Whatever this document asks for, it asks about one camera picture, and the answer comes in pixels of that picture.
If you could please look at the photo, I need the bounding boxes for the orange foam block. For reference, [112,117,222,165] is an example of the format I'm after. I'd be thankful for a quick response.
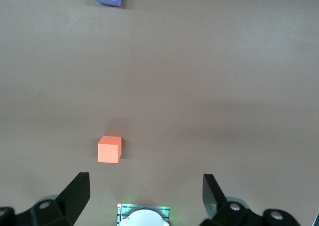
[97,135,123,164]

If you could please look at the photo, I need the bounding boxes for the brown table cover sheet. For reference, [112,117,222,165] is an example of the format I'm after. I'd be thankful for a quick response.
[0,0,319,226]

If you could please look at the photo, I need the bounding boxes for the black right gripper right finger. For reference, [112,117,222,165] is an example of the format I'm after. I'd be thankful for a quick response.
[199,174,304,226]

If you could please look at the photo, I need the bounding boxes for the metal base plate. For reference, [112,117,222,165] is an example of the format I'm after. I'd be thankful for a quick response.
[117,203,171,226]

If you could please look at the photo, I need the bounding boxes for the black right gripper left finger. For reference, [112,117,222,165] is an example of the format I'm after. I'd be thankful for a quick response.
[0,172,91,226]

